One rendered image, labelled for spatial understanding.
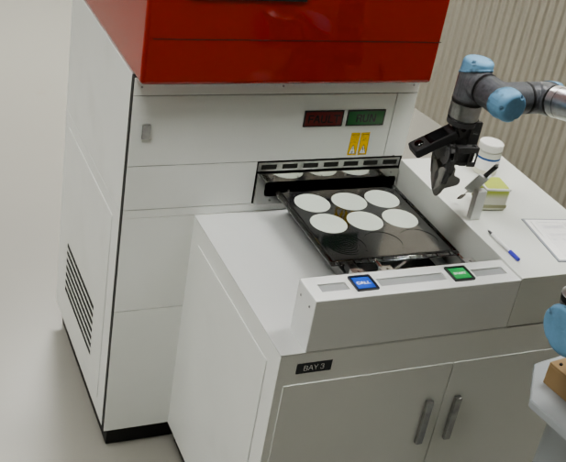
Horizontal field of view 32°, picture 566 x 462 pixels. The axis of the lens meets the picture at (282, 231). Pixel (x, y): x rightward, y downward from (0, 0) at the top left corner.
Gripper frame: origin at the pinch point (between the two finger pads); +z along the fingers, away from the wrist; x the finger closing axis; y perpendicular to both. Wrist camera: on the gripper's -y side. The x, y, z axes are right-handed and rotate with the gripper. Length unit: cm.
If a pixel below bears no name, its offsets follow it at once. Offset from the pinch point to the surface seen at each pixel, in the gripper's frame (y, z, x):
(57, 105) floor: -46, 111, 283
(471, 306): 2.2, 17.1, -26.0
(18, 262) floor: -81, 110, 138
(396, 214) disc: 2.1, 17.2, 17.3
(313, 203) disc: -19.9, 17.6, 24.5
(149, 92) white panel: -66, -10, 33
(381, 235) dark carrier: -7.2, 17.3, 7.0
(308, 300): -40.5, 13.3, -25.2
